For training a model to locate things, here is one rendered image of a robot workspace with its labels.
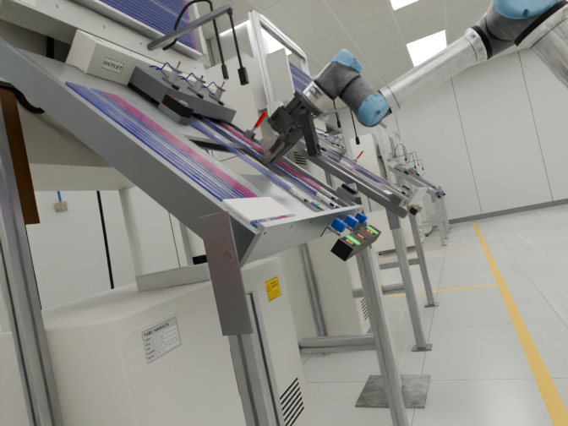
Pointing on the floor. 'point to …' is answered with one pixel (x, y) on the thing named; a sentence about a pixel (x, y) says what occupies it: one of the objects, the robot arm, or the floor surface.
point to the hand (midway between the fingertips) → (268, 162)
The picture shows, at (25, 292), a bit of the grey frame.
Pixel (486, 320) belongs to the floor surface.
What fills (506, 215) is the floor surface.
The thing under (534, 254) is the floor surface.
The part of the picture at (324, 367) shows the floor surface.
